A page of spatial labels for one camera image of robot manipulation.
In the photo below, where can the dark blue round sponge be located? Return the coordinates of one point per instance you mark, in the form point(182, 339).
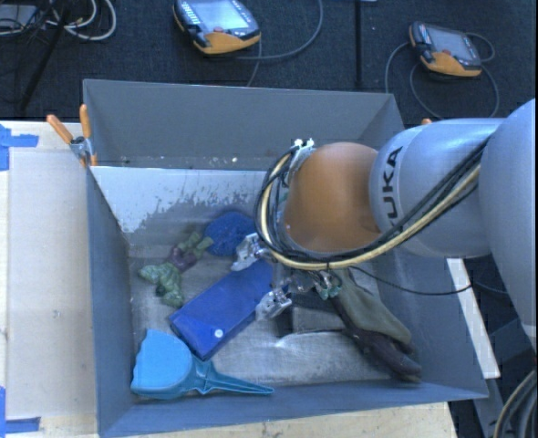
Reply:
point(230, 233)

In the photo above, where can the olive and brown glove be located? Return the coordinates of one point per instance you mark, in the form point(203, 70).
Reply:
point(374, 317)

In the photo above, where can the light blue fan-shaped tool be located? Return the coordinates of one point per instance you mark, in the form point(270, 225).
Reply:
point(164, 365)

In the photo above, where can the grey metal bin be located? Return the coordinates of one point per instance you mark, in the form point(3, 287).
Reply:
point(232, 121)

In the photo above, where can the dark grey block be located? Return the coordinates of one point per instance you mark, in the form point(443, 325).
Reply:
point(314, 320)

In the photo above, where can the blue flat box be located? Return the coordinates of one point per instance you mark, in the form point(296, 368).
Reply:
point(223, 308)

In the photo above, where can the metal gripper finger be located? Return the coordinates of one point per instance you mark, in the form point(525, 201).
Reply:
point(250, 251)
point(272, 304)

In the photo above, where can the green and purple toy figure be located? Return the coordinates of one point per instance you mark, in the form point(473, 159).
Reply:
point(171, 277)

